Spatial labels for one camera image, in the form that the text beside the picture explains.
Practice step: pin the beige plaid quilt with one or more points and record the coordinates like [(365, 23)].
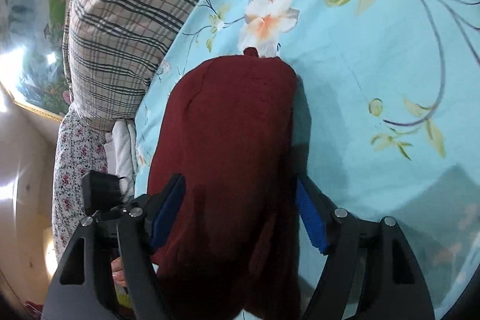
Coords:
[(112, 49)]

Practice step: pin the dark red knit sweater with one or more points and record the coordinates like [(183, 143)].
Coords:
[(227, 129)]

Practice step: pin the person's left hand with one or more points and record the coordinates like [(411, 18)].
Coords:
[(118, 274)]

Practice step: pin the pink floral pillow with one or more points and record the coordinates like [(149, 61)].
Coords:
[(79, 150)]

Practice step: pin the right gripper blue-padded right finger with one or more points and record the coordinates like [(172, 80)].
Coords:
[(393, 286)]

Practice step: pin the white waffle-textured towel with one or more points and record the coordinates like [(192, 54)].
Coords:
[(121, 155)]

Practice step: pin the gold-framed landscape painting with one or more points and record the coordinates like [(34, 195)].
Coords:
[(32, 63)]

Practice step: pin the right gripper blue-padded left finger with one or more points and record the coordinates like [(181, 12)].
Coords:
[(82, 286)]

